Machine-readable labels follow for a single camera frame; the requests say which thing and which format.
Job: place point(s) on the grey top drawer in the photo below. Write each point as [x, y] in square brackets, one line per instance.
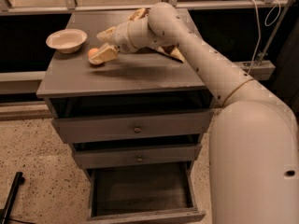
[121, 127]

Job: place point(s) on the grey middle drawer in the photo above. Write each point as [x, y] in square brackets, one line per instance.
[129, 156]

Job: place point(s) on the grey metal railing frame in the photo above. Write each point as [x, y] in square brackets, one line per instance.
[62, 3]

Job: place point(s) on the brown chip bag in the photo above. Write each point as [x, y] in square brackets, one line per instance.
[169, 51]

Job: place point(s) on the grey wooden drawer cabinet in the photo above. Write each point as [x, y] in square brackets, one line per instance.
[141, 83]

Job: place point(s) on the black pole on floor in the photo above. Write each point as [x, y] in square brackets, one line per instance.
[5, 212]

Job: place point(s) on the dark cabinet at right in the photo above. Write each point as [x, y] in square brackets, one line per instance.
[287, 81]

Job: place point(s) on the white bowl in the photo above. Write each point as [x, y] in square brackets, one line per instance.
[67, 40]

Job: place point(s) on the grey open bottom drawer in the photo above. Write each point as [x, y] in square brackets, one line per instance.
[143, 194]

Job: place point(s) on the orange fruit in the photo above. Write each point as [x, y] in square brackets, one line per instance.
[91, 52]

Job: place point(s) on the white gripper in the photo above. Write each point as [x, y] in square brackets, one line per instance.
[120, 38]

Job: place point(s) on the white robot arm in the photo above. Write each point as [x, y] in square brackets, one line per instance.
[253, 150]

